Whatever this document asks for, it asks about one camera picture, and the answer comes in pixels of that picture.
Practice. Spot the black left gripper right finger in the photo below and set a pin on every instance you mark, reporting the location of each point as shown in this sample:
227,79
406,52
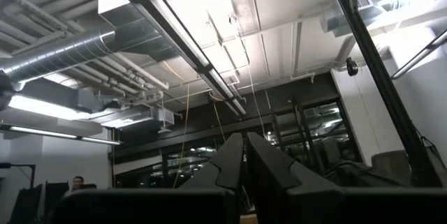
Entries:
269,168

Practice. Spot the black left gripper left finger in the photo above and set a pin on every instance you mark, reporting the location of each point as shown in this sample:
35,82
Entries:
227,168

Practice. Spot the white ceiling air vent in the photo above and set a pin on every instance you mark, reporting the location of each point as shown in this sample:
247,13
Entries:
165,117

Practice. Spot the grey office chair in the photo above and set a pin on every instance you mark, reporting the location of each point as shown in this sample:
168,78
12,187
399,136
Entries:
391,166

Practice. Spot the person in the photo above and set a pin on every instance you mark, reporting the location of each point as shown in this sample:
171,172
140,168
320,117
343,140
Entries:
77,184

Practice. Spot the thin strip ceiling light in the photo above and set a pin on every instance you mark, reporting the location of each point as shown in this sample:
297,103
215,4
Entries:
52,134

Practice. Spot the wide fluorescent ceiling light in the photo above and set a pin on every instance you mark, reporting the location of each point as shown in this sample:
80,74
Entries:
45,108

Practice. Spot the long black rail light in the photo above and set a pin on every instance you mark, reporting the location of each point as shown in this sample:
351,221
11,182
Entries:
188,47

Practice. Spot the black overhead camera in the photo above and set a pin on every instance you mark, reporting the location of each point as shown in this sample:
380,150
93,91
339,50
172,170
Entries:
352,67

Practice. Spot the black diagonal frame pole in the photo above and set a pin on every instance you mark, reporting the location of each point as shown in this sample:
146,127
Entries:
380,77

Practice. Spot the rectangular metal ventilation duct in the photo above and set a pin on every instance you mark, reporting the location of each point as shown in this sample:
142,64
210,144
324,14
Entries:
136,28

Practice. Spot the round metal ventilation duct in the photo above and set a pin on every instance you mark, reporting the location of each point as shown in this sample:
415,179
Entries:
56,56

